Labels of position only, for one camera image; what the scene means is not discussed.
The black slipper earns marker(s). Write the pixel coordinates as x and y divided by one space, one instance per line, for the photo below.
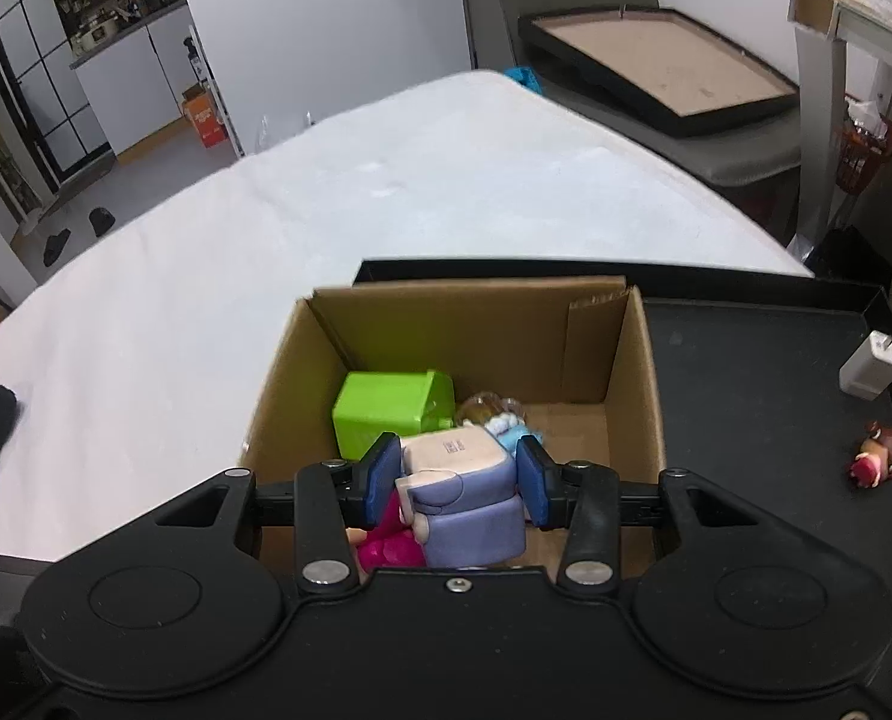
56 247
102 220

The blue bag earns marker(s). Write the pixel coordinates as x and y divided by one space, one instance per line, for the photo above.
525 79

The black shallow tray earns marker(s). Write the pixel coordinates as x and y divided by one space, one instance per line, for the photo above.
753 405

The grey desk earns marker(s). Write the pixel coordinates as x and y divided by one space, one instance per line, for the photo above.
817 127

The white charger plug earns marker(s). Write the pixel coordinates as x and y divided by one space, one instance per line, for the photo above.
874 364

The small brown-haired doll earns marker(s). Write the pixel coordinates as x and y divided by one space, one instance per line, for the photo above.
877 457

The black picture frame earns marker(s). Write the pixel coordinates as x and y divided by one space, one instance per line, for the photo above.
656 67

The purple and pink block toy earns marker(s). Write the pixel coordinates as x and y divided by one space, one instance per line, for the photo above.
461 502

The orange cardboard box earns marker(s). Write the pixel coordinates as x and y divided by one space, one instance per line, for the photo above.
207 116

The red mesh basket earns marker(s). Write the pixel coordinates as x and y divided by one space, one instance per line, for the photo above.
866 157

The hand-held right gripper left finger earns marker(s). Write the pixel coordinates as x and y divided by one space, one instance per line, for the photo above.
382 480

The brown cardboard box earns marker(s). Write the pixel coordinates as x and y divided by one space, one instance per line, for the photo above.
491 330

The green cube box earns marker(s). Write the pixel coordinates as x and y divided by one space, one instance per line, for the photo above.
382 412

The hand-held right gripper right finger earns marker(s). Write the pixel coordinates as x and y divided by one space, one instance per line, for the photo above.
536 484

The black framed glass door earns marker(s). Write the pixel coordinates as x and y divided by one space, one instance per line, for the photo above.
33 67

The white kitchen cabinet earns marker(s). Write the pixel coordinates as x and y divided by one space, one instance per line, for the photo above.
138 82

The small blue figure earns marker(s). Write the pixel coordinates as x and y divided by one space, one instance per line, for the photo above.
506 424

